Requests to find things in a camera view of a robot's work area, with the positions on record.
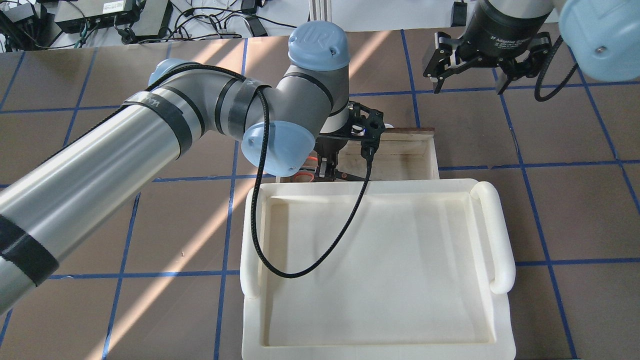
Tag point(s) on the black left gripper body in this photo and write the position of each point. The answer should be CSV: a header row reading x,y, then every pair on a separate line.
x,y
330,146

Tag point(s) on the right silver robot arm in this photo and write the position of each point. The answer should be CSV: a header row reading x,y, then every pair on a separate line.
x,y
521,37

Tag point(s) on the cream plastic bin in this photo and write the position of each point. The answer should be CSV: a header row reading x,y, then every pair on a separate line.
x,y
422,273

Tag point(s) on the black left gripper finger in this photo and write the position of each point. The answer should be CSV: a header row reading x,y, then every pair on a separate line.
x,y
326,167

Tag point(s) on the orange grey handled scissors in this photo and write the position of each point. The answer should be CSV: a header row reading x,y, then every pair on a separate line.
x,y
307,174

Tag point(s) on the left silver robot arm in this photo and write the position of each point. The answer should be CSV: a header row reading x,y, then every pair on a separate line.
x,y
49,212

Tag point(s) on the wooden drawer with white handle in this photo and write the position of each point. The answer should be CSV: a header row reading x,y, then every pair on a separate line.
x,y
404,153

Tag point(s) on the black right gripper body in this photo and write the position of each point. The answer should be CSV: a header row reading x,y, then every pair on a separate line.
x,y
505,31

